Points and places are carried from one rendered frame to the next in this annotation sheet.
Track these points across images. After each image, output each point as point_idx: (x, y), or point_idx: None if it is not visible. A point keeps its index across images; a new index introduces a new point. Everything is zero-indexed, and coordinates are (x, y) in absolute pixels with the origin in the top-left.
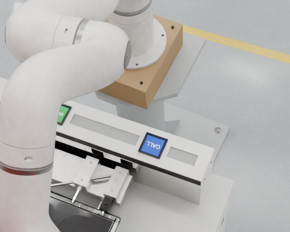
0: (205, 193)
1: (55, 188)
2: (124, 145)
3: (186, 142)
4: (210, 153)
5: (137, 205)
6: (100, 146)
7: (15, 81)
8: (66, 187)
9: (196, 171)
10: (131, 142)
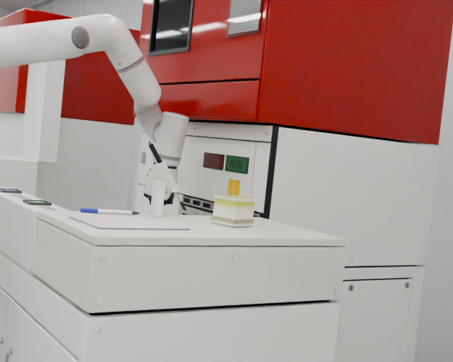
0: None
1: None
2: (23, 195)
3: None
4: None
5: None
6: (37, 197)
7: (114, 16)
8: None
9: (7, 187)
10: (17, 195)
